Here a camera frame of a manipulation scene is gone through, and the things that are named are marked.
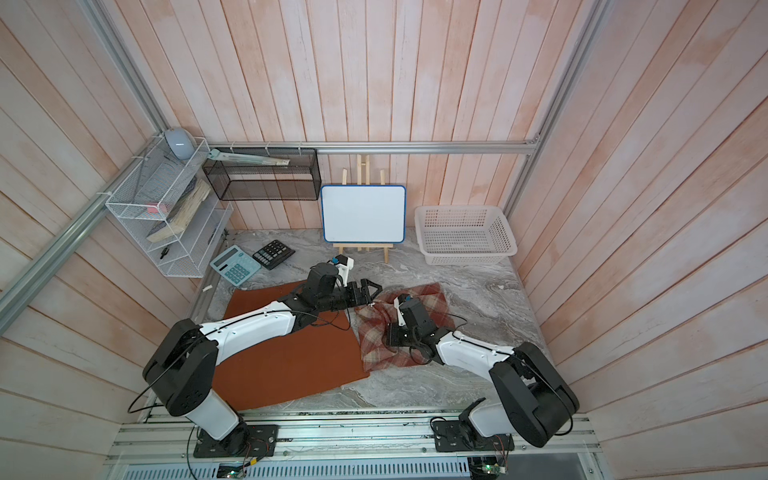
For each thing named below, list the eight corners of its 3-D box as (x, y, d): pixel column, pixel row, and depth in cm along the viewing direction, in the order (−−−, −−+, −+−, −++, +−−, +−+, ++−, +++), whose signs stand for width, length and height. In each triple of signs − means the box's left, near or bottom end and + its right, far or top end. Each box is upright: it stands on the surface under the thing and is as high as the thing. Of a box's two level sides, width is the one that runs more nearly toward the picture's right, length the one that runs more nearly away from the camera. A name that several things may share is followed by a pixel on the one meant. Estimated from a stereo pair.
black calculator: (255, 258, 114) (252, 254, 112) (279, 241, 120) (277, 237, 118) (269, 271, 110) (267, 267, 108) (294, 253, 116) (293, 249, 114)
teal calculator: (214, 268, 111) (209, 262, 108) (238, 250, 116) (234, 244, 114) (237, 287, 105) (233, 281, 103) (262, 267, 111) (259, 261, 108)
